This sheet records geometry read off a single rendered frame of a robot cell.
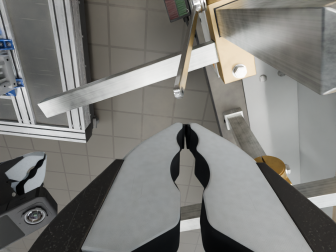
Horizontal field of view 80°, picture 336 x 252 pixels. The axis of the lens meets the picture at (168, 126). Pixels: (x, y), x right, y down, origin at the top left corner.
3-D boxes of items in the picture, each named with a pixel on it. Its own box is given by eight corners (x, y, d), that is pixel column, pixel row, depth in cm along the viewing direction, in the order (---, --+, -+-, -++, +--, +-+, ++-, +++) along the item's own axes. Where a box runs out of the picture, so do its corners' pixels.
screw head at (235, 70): (233, 79, 32) (235, 81, 31) (231, 66, 31) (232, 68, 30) (247, 75, 31) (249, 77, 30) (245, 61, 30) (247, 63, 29)
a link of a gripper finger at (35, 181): (23, 158, 40) (-16, 195, 32) (49, 152, 39) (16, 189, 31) (32, 169, 41) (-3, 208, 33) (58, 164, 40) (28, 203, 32)
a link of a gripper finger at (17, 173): (13, 145, 38) (-30, 180, 30) (40, 139, 37) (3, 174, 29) (23, 158, 40) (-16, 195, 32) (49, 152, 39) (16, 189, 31)
